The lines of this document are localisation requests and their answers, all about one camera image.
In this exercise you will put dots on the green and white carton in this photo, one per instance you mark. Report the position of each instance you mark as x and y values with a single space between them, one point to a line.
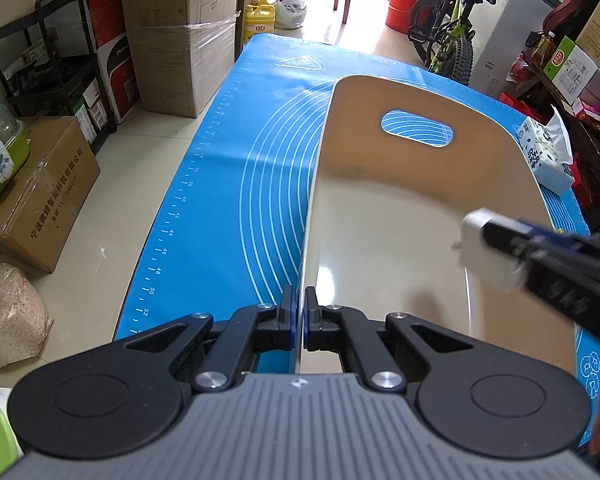
570 67

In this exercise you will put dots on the green and black bicycle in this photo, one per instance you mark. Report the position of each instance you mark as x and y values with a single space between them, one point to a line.
455 35

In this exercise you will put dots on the yellow detergent bottle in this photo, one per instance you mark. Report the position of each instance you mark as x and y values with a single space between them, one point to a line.
257 22

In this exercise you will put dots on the large wrapped cardboard box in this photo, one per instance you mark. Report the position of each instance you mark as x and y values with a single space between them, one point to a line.
175 40

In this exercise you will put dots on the clear bag of grain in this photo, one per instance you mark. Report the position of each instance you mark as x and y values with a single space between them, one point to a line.
7 315

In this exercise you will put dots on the red cardboard box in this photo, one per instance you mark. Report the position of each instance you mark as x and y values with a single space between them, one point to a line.
107 15

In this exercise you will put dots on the black shelf cart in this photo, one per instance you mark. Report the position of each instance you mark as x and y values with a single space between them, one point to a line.
65 75

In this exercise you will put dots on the white tissue pack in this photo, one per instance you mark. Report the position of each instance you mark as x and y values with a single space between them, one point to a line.
542 152

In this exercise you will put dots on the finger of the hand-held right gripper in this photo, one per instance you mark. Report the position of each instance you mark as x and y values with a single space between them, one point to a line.
555 290
555 234

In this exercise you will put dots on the white power adapter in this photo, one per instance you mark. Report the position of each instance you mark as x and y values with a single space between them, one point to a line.
480 260

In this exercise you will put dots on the amber oil bottle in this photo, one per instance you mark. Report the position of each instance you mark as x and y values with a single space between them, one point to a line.
544 47

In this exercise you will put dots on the dark wooden side table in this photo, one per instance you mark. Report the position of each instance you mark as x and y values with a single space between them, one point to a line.
595 160

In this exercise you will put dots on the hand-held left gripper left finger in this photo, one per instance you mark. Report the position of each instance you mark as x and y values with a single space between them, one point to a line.
291 320

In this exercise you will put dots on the blue silicone baking mat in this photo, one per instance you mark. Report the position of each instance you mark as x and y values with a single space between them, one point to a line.
240 160

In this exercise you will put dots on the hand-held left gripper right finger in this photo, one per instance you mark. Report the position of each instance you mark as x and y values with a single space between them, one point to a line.
309 320

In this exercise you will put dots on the white plastic bag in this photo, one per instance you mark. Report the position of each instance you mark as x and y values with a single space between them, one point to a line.
290 10

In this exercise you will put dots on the white and red appliance box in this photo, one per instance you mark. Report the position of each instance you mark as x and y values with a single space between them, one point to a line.
122 85

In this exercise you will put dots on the printed brown cardboard box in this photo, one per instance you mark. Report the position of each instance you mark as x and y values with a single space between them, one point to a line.
45 190

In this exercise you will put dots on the white chest freezer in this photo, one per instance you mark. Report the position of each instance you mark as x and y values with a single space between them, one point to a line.
515 25

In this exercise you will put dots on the cream plastic storage bin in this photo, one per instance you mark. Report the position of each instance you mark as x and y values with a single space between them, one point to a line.
395 220

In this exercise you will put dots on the green container with clear lid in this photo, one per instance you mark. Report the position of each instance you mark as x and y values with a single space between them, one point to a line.
15 150

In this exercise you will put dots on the stacked red buckets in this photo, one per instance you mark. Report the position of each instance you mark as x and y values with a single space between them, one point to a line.
397 10

